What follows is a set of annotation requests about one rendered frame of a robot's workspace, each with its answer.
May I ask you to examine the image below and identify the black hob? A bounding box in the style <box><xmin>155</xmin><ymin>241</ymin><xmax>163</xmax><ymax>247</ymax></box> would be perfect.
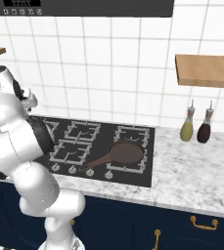
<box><xmin>27</xmin><ymin>115</ymin><xmax>157</xmax><ymax>188</ymax></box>

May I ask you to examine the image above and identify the black extractor hood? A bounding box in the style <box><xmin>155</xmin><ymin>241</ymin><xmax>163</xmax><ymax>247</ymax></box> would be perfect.
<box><xmin>0</xmin><ymin>0</ymin><xmax>176</xmax><ymax>19</ymax></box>

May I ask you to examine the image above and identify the brown frying pan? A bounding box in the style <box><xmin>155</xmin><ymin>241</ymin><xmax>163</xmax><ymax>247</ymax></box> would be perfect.
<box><xmin>77</xmin><ymin>140</ymin><xmax>147</xmax><ymax>173</ymax></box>

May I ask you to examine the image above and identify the navy cupboard door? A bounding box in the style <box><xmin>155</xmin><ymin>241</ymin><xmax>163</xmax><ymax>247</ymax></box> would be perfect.
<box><xmin>71</xmin><ymin>194</ymin><xmax>166</xmax><ymax>250</ymax></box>
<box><xmin>0</xmin><ymin>179</ymin><xmax>49</xmax><ymax>250</ymax></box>

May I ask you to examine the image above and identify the navy drawer front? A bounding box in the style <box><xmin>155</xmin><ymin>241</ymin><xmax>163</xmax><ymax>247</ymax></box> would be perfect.
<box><xmin>164</xmin><ymin>208</ymin><xmax>224</xmax><ymax>250</ymax></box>

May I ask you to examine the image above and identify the gold drawer handle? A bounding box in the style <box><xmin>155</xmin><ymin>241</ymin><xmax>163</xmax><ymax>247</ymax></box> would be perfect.
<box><xmin>190</xmin><ymin>215</ymin><xmax>219</xmax><ymax>231</ymax></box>

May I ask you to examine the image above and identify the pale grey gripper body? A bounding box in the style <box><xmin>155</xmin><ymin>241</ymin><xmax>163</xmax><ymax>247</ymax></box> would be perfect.
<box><xmin>21</xmin><ymin>93</ymin><xmax>39</xmax><ymax>113</ymax></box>

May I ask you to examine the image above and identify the yellow oil bottle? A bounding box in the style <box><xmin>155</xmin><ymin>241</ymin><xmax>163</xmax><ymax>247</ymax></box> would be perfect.
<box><xmin>179</xmin><ymin>99</ymin><xmax>197</xmax><ymax>144</ymax></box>

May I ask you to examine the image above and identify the dark brown vinegar bottle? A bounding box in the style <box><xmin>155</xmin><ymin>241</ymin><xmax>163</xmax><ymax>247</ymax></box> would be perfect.
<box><xmin>196</xmin><ymin>100</ymin><xmax>215</xmax><ymax>145</ymax></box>

